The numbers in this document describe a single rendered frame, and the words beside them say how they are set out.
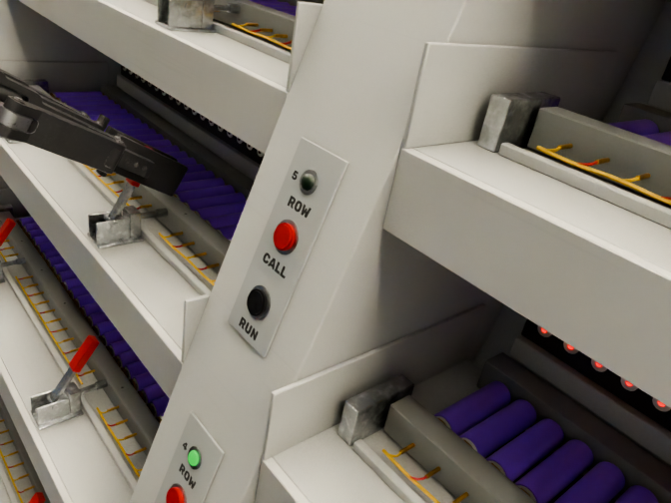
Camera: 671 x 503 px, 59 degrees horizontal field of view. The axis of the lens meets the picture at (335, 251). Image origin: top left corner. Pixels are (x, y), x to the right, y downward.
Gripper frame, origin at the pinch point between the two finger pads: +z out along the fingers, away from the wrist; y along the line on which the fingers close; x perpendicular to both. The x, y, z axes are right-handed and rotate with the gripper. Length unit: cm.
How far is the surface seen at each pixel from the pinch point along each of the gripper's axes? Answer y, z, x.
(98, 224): 1.0, -1.3, -6.1
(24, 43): -42.6, 2.1, 1.8
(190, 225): 4.2, 4.6, -2.6
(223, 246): 8.6, 5.2, -2.3
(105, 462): 8.0, 6.5, -25.1
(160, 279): 7.9, 1.8, -7.0
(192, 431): 21.5, -0.6, -11.3
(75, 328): -9.2, 8.4, -21.3
